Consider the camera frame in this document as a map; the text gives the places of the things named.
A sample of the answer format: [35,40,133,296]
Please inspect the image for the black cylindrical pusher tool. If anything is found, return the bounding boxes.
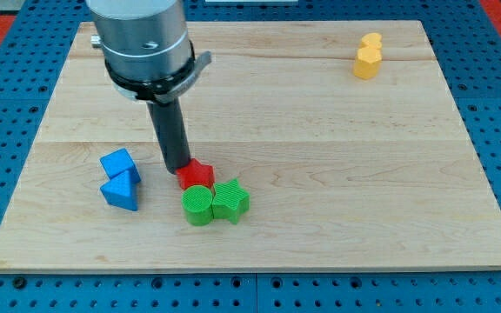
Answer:
[147,99,191,174]

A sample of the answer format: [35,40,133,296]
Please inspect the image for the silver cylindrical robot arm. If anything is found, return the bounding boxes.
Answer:
[86,0,212,174]

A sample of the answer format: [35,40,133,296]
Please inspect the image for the wooden board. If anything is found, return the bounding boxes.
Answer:
[0,20,501,274]

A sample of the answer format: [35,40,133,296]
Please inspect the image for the red star block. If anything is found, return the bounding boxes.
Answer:
[176,158,215,190]

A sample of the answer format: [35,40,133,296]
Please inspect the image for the blue cube block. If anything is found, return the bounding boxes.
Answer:
[99,148,141,183]

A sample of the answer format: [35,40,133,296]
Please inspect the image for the blue triangular prism block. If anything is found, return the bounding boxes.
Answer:
[100,170,138,211]

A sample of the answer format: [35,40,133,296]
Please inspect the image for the green cylinder block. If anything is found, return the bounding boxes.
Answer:
[181,185,213,226]

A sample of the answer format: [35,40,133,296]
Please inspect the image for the green star block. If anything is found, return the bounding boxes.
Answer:
[211,178,250,224]

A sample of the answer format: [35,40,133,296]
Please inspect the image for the yellow hexagon block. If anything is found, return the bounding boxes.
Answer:
[353,47,382,80]

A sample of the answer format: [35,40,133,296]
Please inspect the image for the yellow heart block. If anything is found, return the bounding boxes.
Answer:
[359,32,383,50]

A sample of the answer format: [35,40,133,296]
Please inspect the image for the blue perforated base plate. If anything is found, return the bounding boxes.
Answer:
[0,0,501,312]

